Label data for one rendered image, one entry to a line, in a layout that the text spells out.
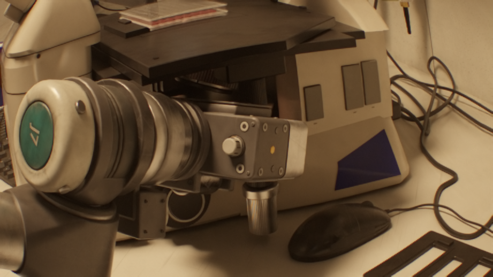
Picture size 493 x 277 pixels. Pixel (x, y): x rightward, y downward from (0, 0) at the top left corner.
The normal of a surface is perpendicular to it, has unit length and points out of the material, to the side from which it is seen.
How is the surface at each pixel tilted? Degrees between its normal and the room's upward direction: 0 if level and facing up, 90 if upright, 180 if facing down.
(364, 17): 38
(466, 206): 0
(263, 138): 90
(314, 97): 90
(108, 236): 105
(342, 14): 90
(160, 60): 0
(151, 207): 90
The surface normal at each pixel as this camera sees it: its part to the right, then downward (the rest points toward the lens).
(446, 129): -0.09, -0.94
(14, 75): -0.45, 0.33
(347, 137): 0.25, -0.42
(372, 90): 0.43, 0.27
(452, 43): -0.90, 0.22
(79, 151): 0.80, 0.33
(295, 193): 0.11, 0.33
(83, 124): 0.85, -0.09
